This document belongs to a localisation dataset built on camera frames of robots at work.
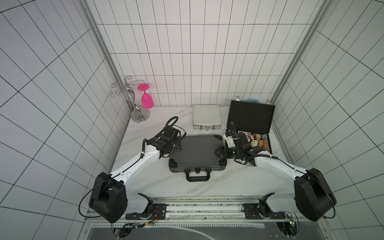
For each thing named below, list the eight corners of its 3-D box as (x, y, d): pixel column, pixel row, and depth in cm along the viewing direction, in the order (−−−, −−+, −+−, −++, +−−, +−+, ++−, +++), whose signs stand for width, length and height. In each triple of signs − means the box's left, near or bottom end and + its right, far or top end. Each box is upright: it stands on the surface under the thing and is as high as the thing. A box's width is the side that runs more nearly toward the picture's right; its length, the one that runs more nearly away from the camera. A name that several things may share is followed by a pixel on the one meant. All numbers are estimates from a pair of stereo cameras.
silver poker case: (193, 130, 105) (193, 127, 102) (193, 107, 120) (193, 104, 117) (221, 130, 105) (222, 127, 102) (218, 108, 120) (218, 104, 117)
